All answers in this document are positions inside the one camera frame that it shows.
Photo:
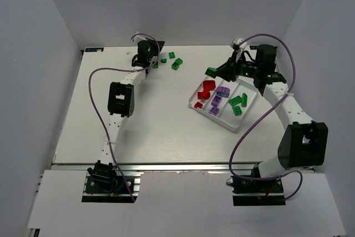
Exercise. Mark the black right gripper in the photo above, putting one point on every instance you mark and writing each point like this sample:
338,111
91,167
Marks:
231,66

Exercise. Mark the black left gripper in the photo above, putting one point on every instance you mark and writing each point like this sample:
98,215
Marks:
155,53

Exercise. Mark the green small lego brick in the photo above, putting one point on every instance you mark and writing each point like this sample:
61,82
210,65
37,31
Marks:
171,55

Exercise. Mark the green square lego brick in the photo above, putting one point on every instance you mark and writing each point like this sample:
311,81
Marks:
211,72

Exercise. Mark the purple paw print lego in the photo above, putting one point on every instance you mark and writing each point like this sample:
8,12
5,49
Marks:
223,91

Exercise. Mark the red rounded lego brick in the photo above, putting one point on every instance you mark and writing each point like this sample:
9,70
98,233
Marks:
208,85

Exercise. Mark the green long lego brick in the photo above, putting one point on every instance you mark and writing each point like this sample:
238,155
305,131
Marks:
244,100

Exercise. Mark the green long lego plate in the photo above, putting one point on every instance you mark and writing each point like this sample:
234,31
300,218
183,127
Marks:
235,101

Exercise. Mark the small purple lego brick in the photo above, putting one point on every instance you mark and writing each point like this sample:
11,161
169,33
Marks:
216,101

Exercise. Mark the red long lego brick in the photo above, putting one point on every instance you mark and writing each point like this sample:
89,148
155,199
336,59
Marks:
204,95

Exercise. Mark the purple square lego brick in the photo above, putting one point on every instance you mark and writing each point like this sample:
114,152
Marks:
214,111

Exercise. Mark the small red lego brick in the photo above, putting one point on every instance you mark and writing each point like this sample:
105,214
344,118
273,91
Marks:
198,105

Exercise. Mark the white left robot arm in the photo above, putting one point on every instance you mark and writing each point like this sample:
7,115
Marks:
121,104

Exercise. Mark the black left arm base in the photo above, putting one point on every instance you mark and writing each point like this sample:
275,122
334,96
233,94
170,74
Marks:
105,184

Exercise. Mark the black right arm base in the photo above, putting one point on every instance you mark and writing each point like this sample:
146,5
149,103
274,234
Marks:
247,192

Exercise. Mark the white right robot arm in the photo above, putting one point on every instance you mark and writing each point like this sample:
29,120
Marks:
304,142

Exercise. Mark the white three-compartment tray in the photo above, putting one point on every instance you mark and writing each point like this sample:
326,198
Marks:
226,117

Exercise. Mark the blue left corner label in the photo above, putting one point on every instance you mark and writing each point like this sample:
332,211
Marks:
93,50

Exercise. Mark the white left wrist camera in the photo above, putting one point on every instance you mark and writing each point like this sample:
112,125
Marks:
140,36

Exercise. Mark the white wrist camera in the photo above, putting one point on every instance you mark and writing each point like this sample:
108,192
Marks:
238,44
140,36

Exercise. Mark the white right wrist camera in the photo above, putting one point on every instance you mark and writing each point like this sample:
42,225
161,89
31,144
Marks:
238,44

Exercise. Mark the aluminium table rail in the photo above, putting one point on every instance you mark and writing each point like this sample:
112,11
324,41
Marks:
160,167

